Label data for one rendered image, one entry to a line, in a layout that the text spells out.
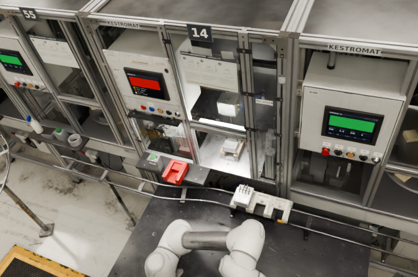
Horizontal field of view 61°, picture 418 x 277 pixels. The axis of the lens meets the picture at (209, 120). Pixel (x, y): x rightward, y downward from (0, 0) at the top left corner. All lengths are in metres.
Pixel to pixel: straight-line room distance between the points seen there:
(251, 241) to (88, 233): 2.09
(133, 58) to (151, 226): 1.20
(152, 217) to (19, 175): 2.15
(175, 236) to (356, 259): 1.09
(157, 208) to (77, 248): 1.13
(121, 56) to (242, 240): 1.15
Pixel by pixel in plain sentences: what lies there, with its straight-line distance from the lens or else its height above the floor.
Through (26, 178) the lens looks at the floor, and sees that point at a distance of 4.32.
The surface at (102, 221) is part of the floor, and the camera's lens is 3.58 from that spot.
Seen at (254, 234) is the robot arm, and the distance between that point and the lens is 1.81.
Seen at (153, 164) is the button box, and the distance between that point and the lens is 2.48.
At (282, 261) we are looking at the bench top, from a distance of 2.37.
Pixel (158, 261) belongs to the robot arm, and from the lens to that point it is 2.16.
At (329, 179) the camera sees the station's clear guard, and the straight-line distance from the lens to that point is 2.20.
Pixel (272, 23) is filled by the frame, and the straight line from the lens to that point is 1.67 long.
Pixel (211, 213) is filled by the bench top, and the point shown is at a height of 0.68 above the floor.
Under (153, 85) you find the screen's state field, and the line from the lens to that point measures 2.00.
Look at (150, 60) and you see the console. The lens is 1.92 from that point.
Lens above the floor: 2.88
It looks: 46 degrees down
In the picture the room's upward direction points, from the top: 11 degrees counter-clockwise
